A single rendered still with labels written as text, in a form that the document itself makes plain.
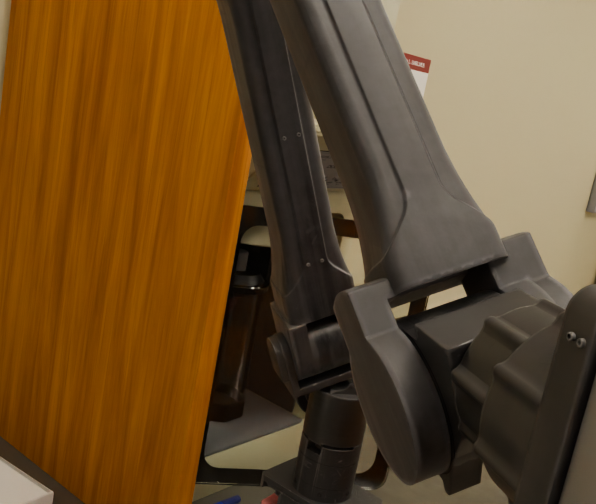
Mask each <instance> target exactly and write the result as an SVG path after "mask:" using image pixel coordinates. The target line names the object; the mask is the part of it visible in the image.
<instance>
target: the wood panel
mask: <svg viewBox="0 0 596 504"><path fill-rule="evenodd" d="M251 157H252V154H251V149H250V145H249V140H248V136H247V131H246V127H245V122H244V118H243V113H242V109H241V104H240V100H239V96H238V91H237V87H236V82H235V78H234V73H233V69H232V64H231V60H230V55H229V51H228V46H227V42H226V37H225V33H224V28H223V24H222V20H221V16H220V12H219V8H218V5H217V2H216V0H11V10H10V20H9V30H8V40H7V50H6V60H5V70H4V80H3V90H2V100H1V110H0V436H1V437H2V438H3V439H5V440H6V441H7V442H8V443H10V444H11V445H12V446H14V447H15V448H16V449H17V450H19V451H20V452H21V453H22V454H24V455H25V456H26V457H27V458H29V459H30V460H31V461H32V462H34V463H35V464H36V465H37V466H39V467H40V468H41V469H42V470H44V471H45V472H46V473H47V474H49V475H50V476H51V477H52V478H54V479H55V480H56V481H57V482H59V483H60V484H61V485H62V486H64V487H65V488H66V489H67V490H69V491H70V492H71V493H72V494H74V495H75V496H76V497H77V498H79V499H80V500H81V501H82V502H84V503H85V504H192V499H193V494H194V488H195V482H196V476H197V470H198V465H199V459H200V453H201V447H202V441H203V436H204V430H205V424H206V418H207V412H208V407H209V401H210V395H211V389H212V383H213V377H214V372H215V366H216V360H217V354H218V348H219V343H220V337H221V331H222V325H223V319H224V314H225V308H226V302H227V296H228V290H229V285H230V279H231V273H232V267H233V261H234V256H235V250H236V244H237V238H238V232H239V227H240V221H241V215H242V209H243V203H244V198H245V192H246V186H247V180H248V174H249V169H250V163H251Z"/></svg>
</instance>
